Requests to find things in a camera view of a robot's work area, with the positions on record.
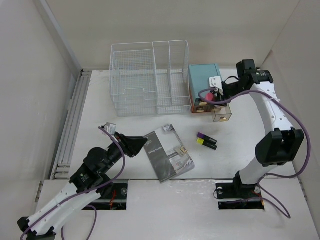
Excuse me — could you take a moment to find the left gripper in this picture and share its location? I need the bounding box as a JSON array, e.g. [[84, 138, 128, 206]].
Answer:
[[100, 131, 147, 173]]

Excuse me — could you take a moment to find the pink glue stick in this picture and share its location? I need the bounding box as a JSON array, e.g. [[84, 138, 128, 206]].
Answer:
[[205, 92, 215, 102]]

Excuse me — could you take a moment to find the clear drawer with gold knob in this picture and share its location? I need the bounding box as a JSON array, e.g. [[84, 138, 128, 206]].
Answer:
[[211, 103, 232, 122]]

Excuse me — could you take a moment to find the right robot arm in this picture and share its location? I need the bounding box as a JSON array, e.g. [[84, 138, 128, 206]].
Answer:
[[110, 57, 309, 201]]

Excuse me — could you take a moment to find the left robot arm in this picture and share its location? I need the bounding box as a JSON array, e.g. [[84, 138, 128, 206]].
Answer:
[[17, 134, 147, 240]]

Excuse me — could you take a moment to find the teal and orange drawer box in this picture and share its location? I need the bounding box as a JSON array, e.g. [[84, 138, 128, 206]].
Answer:
[[188, 63, 221, 114]]

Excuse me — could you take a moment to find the grey Canon setup guide booklet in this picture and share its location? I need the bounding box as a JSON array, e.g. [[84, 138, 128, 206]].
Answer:
[[144, 127, 181, 184]]

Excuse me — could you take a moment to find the purple cap highlighter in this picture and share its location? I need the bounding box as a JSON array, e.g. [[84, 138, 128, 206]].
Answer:
[[197, 132, 218, 145]]

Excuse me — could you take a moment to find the yellow cap highlighter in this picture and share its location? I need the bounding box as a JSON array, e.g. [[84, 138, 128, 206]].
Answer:
[[196, 138, 217, 150]]

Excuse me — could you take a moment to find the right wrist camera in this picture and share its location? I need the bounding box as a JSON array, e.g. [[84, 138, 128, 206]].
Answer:
[[209, 76, 223, 95]]

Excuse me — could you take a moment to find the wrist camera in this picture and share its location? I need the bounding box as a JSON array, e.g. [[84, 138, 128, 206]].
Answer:
[[209, 76, 223, 95], [103, 122, 117, 136]]

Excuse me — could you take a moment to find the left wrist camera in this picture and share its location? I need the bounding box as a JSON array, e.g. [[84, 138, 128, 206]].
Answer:
[[103, 122, 117, 136]]

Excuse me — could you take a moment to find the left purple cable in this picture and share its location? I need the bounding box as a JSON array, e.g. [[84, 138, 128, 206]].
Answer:
[[19, 126, 126, 240]]

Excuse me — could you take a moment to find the white wire mesh organizer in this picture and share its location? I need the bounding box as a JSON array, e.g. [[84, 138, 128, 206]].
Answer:
[[109, 40, 192, 117]]

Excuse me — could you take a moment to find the aluminium rail left side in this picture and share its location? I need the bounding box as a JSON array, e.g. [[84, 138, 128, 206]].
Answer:
[[48, 69, 92, 180]]

